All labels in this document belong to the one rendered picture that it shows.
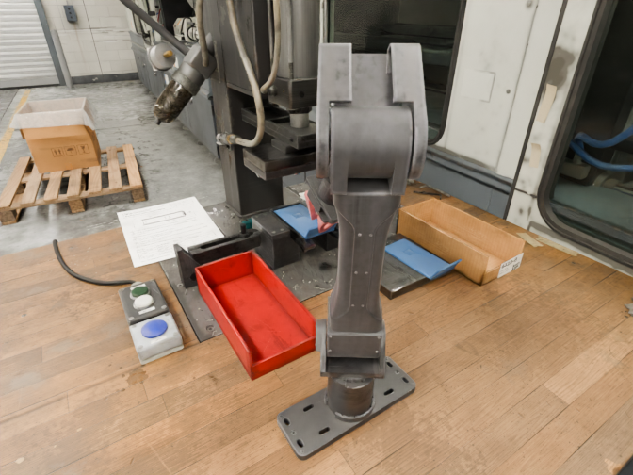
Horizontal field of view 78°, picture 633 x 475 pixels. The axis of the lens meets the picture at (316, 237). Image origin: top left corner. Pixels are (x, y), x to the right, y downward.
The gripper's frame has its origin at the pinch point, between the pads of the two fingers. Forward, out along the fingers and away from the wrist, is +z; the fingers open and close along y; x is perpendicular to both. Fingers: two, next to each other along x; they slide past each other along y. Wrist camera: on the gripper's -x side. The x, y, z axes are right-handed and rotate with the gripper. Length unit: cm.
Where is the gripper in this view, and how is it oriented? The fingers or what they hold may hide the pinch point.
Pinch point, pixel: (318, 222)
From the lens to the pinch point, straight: 78.4
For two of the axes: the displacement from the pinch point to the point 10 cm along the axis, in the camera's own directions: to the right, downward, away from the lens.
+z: -2.8, 5.4, 8.0
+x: -8.4, 2.6, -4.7
